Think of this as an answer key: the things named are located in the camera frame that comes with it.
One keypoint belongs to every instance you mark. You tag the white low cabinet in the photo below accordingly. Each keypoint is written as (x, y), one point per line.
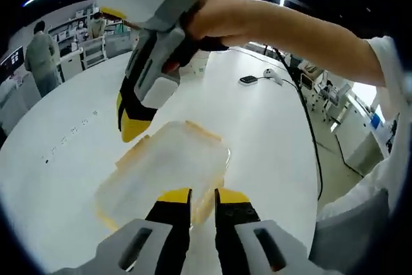
(360, 139)

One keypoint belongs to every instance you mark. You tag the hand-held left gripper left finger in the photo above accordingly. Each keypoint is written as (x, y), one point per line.
(151, 242)

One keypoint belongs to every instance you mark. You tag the white patterned cup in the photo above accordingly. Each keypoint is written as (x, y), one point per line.
(199, 64)

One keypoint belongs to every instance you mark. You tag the person's white shirt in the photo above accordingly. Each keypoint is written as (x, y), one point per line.
(391, 101)

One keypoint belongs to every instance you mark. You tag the person's right hand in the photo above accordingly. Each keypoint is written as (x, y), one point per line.
(212, 20)

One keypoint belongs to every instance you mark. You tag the dark wall screen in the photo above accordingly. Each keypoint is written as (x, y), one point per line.
(11, 60)

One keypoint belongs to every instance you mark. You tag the white office chair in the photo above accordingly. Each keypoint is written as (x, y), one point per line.
(95, 51)

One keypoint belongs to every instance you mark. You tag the grey mesh office chair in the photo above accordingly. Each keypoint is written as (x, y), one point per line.
(351, 236)

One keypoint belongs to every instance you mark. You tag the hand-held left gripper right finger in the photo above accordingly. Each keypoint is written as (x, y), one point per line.
(257, 246)

